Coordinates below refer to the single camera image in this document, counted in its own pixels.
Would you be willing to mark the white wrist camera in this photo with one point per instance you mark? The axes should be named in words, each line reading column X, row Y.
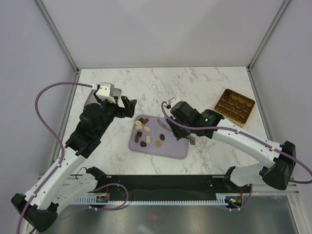
column 104, row 92
column 172, row 102

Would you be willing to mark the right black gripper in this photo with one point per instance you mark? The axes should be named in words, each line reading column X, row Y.
column 177, row 133

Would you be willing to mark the dark heart chocolate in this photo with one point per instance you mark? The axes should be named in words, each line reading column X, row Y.
column 143, row 144

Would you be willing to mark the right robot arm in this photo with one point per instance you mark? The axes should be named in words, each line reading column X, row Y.
column 276, row 161

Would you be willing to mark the aluminium frame post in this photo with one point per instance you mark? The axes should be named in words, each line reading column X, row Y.
column 48, row 19
column 273, row 25

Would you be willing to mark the white cable duct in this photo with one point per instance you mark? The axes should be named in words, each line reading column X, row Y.
column 220, row 200

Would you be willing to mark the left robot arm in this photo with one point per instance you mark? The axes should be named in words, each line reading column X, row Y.
column 41, row 205

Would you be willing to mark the lavender plastic tray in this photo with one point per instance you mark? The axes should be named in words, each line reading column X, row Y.
column 171, row 147

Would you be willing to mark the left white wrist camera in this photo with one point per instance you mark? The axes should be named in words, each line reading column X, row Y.
column 104, row 92

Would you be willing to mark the right aluminium frame post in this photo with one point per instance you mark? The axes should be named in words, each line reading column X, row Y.
column 273, row 25

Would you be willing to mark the left aluminium frame post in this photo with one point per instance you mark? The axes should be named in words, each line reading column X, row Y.
column 48, row 19

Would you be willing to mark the metal tongs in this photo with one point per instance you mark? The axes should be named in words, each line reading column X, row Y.
column 164, row 125

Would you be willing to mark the dark oval chocolate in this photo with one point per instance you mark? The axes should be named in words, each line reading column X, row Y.
column 162, row 137

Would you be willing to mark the white flat oval chocolate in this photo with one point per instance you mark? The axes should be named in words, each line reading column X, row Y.
column 138, row 123

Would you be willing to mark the gold chocolate box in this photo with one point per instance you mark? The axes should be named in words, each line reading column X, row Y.
column 235, row 106

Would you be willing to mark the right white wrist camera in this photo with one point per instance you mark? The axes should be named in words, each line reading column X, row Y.
column 172, row 102

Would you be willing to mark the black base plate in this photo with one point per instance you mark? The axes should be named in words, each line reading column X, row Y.
column 174, row 187

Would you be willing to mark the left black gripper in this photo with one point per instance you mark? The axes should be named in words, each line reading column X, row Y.
column 127, row 111

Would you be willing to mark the silver metal tray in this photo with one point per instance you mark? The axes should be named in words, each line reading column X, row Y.
column 91, row 98

